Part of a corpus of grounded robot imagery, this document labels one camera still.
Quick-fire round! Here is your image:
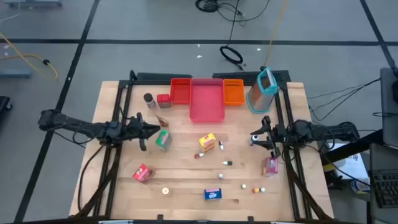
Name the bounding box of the pink plastic bin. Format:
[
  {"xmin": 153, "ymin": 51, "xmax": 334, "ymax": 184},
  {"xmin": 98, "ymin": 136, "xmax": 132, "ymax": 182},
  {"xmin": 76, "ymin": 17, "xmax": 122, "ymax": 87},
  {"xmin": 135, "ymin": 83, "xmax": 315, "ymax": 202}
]
[{"xmin": 189, "ymin": 78, "xmax": 226, "ymax": 123}]

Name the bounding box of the black keyboard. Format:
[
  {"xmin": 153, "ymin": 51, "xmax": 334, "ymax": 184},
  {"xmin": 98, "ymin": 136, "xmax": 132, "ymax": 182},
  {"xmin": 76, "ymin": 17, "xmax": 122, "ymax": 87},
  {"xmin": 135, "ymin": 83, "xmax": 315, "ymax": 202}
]
[{"xmin": 368, "ymin": 169, "xmax": 398, "ymax": 209}]

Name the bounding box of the black diagonal beam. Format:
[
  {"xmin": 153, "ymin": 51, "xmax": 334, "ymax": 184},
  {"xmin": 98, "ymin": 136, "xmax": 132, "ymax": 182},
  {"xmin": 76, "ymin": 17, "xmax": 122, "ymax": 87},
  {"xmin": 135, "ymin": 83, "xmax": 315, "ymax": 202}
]
[{"xmin": 322, "ymin": 128, "xmax": 385, "ymax": 165}]

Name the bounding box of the yellow hanging cable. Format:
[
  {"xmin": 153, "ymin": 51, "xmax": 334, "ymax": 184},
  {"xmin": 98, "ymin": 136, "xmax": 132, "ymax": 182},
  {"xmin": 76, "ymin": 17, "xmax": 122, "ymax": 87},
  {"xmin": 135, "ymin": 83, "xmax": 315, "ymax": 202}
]
[{"xmin": 263, "ymin": 0, "xmax": 289, "ymax": 70}]

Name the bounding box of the brown snack packet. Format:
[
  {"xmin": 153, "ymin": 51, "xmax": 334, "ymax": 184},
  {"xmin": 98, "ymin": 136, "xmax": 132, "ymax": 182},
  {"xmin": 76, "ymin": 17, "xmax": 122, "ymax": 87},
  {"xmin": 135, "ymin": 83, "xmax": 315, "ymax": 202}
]
[{"xmin": 155, "ymin": 114, "xmax": 170, "ymax": 128}]

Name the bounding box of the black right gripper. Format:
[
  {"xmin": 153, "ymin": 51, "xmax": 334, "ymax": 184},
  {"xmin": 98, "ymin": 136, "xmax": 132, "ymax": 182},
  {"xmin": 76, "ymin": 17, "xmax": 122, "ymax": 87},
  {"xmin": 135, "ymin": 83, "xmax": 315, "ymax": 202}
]
[{"xmin": 249, "ymin": 115, "xmax": 290, "ymax": 158}]

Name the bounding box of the spice jar black lid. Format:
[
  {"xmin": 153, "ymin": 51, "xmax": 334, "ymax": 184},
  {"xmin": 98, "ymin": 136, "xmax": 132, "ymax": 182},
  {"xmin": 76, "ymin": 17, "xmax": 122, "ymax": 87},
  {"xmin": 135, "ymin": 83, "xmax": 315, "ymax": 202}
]
[{"xmin": 143, "ymin": 92, "xmax": 158, "ymax": 110}]

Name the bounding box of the yellow floor cable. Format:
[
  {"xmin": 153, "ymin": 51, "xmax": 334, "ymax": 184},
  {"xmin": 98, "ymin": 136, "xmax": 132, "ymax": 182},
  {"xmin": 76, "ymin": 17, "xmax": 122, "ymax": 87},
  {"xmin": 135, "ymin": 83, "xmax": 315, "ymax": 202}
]
[{"xmin": 0, "ymin": 32, "xmax": 59, "ymax": 80}]

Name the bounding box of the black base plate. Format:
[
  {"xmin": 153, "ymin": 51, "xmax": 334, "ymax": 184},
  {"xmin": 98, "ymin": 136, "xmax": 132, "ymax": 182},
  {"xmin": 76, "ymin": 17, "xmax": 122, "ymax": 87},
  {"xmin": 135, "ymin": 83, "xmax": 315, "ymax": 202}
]
[{"xmin": 212, "ymin": 70, "xmax": 292, "ymax": 85}]

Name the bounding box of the grey cart base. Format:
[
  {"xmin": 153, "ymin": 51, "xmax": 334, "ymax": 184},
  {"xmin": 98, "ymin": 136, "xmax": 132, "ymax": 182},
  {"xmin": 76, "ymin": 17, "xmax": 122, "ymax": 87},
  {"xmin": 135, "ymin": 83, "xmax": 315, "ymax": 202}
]
[{"xmin": 2, "ymin": 0, "xmax": 63, "ymax": 9}]

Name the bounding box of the black hanging coiled cable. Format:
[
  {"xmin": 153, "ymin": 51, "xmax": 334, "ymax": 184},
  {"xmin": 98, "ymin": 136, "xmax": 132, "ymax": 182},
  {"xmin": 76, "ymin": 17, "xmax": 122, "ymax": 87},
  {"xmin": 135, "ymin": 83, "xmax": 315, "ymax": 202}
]
[{"xmin": 219, "ymin": 0, "xmax": 246, "ymax": 72}]

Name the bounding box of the yellow Pops cereal box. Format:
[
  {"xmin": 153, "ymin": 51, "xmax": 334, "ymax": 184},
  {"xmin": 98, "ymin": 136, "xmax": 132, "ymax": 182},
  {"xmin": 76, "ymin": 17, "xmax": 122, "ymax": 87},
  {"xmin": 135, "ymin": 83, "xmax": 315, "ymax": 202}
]
[{"xmin": 198, "ymin": 133, "xmax": 217, "ymax": 154}]

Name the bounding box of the pink Raisin Bran cereal box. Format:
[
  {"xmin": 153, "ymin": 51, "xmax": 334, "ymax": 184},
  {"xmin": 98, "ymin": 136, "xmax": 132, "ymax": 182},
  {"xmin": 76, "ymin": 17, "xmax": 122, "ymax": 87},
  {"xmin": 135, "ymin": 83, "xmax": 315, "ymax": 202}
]
[{"xmin": 261, "ymin": 156, "xmax": 279, "ymax": 177}]

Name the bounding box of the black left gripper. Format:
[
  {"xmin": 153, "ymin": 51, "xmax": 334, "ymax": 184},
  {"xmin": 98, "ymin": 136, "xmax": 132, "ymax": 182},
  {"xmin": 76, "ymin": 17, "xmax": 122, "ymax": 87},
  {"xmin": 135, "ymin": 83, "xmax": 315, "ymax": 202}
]
[{"xmin": 123, "ymin": 111, "xmax": 162, "ymax": 152}]

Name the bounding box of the teal metal box grater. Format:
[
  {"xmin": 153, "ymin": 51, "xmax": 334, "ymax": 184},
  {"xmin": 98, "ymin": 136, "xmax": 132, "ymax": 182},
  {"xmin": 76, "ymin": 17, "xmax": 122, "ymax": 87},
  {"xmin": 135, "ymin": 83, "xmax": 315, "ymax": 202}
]
[{"xmin": 246, "ymin": 67, "xmax": 279, "ymax": 114}]

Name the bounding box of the grey flat base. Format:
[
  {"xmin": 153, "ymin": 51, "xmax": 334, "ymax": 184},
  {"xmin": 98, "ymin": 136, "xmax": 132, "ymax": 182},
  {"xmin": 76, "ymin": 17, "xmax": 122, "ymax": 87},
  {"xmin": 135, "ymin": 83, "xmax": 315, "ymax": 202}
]
[{"xmin": 0, "ymin": 68, "xmax": 32, "ymax": 79}]

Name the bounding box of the blue Frosted Flakes cereal box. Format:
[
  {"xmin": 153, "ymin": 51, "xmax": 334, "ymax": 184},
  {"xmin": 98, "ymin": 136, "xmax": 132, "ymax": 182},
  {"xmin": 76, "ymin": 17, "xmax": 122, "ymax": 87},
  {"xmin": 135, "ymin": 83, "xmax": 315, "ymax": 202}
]
[{"xmin": 203, "ymin": 187, "xmax": 223, "ymax": 201}]

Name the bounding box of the green Apple Jacks cereal box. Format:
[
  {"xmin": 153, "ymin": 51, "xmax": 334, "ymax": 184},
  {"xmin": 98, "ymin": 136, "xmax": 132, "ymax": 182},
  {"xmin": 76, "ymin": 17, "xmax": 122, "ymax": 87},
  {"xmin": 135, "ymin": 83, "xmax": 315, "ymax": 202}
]
[{"xmin": 155, "ymin": 129, "xmax": 173, "ymax": 152}]

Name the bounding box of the grey keyboard desk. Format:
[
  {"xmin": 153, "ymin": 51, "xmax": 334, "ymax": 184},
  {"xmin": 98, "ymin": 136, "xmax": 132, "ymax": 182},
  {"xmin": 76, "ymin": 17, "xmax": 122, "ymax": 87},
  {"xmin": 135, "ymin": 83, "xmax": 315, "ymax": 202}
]
[{"xmin": 369, "ymin": 142, "xmax": 398, "ymax": 224}]

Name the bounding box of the white paper sheet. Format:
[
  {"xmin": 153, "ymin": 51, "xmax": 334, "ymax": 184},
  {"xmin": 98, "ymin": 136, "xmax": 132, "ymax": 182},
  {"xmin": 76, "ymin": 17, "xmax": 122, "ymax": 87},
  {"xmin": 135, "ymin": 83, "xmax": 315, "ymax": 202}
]
[{"xmin": 326, "ymin": 142, "xmax": 370, "ymax": 180}]

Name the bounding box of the black cable bundle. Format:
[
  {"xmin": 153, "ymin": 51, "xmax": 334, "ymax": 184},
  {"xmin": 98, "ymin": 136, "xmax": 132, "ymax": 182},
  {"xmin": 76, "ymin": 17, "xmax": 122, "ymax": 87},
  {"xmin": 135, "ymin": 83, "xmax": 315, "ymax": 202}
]
[{"xmin": 195, "ymin": 0, "xmax": 271, "ymax": 23}]

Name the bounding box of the black desk cable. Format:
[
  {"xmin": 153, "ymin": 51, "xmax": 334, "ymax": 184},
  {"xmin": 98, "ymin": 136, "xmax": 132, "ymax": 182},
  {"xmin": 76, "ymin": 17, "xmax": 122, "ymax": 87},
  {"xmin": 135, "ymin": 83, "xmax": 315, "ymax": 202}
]
[{"xmin": 306, "ymin": 77, "xmax": 382, "ymax": 123}]

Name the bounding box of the black caster base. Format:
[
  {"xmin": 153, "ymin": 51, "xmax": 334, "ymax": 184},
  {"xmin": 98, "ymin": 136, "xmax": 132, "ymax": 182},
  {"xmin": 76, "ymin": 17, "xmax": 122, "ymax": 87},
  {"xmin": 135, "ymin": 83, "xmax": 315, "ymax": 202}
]
[{"xmin": 0, "ymin": 95, "xmax": 13, "ymax": 113}]

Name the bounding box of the small red block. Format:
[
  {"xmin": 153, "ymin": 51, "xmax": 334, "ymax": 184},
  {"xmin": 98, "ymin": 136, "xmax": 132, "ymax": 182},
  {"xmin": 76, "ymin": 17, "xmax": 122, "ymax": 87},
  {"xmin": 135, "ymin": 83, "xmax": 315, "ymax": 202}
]
[{"xmin": 156, "ymin": 93, "xmax": 172, "ymax": 109}]

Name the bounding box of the red plastic basket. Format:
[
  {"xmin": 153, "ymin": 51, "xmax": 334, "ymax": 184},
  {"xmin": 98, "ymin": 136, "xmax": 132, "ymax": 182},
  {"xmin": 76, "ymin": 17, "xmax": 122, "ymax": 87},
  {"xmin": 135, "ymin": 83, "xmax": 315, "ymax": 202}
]
[{"xmin": 170, "ymin": 78, "xmax": 192, "ymax": 105}]

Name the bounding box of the orange plastic basket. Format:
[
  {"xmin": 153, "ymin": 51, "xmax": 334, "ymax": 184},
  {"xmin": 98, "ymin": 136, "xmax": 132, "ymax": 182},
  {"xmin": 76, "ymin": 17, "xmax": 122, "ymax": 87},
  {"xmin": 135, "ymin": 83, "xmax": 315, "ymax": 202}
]
[{"xmin": 223, "ymin": 78, "xmax": 246, "ymax": 106}]

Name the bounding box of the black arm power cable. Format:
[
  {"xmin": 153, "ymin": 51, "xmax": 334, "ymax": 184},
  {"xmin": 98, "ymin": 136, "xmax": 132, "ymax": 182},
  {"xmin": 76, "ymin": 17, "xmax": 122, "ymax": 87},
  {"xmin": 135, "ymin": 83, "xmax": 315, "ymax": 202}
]
[{"xmin": 76, "ymin": 144, "xmax": 108, "ymax": 215}]

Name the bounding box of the red cereal box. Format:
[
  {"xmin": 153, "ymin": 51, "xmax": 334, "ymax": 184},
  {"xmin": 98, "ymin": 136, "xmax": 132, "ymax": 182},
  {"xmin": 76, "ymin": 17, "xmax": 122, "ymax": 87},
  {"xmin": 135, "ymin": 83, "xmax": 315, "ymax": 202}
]
[{"xmin": 132, "ymin": 164, "xmax": 155, "ymax": 184}]

